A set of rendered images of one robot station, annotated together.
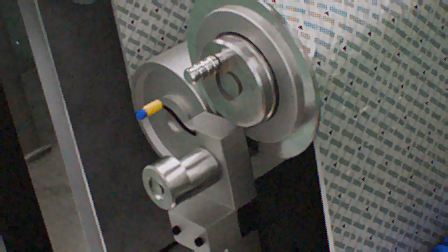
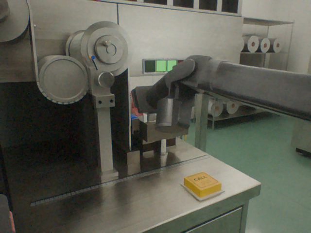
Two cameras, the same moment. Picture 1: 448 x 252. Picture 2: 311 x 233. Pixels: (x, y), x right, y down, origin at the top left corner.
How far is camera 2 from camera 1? 85 cm
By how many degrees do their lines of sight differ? 76
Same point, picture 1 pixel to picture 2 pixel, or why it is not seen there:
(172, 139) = (62, 88)
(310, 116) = (130, 57)
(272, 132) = (117, 65)
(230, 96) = (108, 54)
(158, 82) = (56, 66)
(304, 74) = (129, 44)
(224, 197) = (106, 90)
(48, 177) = not seen: outside the picture
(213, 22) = (98, 32)
